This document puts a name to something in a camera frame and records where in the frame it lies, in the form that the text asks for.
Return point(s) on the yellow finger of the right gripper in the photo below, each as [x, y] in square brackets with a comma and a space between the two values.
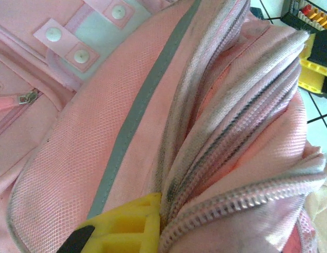
[314, 73]

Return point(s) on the black charger with yellow ports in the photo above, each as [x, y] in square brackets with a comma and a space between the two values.
[295, 18]

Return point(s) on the pink school backpack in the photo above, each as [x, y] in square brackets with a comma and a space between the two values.
[126, 105]

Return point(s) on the beige fabric pouch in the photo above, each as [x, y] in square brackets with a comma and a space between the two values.
[323, 210]

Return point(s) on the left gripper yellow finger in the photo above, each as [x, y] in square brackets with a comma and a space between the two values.
[126, 232]

